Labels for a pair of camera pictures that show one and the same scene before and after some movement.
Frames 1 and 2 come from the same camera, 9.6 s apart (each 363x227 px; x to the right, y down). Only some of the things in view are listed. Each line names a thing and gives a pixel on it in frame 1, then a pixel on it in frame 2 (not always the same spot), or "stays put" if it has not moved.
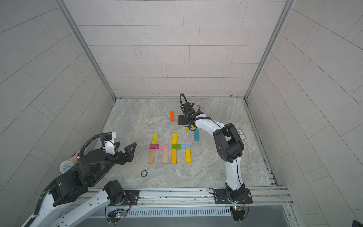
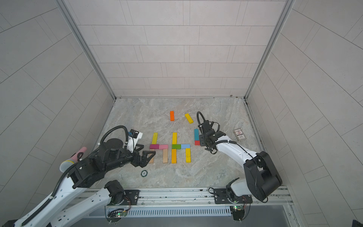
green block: [176, 146] stays put
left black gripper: [124, 159] -> [139, 162]
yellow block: [154, 138] stays put
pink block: [161, 147] stays put
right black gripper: [181, 119] -> [201, 139]
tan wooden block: [165, 156] stays put
